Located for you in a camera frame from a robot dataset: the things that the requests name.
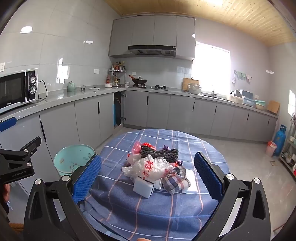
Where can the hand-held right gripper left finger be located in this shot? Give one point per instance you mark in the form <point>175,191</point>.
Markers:
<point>87,178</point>

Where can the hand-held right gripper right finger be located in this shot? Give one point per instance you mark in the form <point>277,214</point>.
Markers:
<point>207,178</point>

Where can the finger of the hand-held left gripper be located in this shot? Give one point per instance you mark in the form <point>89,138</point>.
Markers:
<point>30,146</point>
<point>8,124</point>

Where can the teal cartoon plate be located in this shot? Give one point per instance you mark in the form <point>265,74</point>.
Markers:
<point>69,157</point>

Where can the purple snack wrapper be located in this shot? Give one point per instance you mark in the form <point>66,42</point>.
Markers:
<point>165,147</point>

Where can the pink plastic bag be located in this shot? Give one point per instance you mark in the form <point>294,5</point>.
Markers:
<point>137,148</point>

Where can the white plastic bag red print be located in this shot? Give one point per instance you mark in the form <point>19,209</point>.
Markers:
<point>148,169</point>

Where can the red snack wrapper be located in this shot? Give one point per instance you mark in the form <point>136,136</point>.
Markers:
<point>151,147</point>

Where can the person's left hand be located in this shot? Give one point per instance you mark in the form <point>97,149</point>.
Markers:
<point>5,193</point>

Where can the plaid cloth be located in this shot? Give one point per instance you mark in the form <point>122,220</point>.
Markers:
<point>177,183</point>

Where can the black microwave oven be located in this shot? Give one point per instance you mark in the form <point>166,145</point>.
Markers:
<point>13,90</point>

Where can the white foam block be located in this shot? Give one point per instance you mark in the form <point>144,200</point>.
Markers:
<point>142,187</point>

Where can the blue plaid tablecloth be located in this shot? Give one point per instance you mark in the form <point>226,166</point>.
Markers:
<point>138,208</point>

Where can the grey lower kitchen cabinets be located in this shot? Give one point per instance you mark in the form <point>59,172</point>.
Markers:
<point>185,113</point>

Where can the grey kitchen cabinets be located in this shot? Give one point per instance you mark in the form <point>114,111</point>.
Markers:
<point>185,113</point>
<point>152,30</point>

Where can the teal ceramic jar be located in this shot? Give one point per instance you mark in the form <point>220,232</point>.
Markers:
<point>71,87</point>

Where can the blue gas cylinder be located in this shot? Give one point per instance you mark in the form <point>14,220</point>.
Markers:
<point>280,141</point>

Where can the metal storage shelf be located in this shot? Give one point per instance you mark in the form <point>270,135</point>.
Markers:
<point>289,160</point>

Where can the sink faucet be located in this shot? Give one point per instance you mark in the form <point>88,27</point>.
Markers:
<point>213,92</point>

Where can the flat round lid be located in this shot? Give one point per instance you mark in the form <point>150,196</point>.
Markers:
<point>94,88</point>

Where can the dish rack with dishes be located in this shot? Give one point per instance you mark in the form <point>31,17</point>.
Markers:
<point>240,98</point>

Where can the green plastic basin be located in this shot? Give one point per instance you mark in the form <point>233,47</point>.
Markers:
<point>260,104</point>

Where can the white bowl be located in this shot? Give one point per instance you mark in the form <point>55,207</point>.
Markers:
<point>108,85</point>

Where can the wooden cutting board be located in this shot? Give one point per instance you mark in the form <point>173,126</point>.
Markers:
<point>186,83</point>

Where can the small wooden board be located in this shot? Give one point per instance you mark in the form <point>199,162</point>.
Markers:
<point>273,107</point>

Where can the gas stove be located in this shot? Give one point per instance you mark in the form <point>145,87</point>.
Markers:
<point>159,87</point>

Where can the steel spice rack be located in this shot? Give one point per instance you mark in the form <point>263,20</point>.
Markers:
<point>115,74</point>

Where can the hanging cloths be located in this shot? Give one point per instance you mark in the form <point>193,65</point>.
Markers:
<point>241,76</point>

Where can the black wok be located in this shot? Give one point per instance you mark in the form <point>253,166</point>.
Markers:
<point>140,80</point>

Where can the window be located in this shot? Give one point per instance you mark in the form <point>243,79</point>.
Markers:
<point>212,67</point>

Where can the range hood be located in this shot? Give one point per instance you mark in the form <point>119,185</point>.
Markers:
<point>152,49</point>

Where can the grey upper kitchen cabinets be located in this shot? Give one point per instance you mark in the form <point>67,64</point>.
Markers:
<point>152,30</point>

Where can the white wall socket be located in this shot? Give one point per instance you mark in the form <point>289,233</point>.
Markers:
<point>96,71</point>

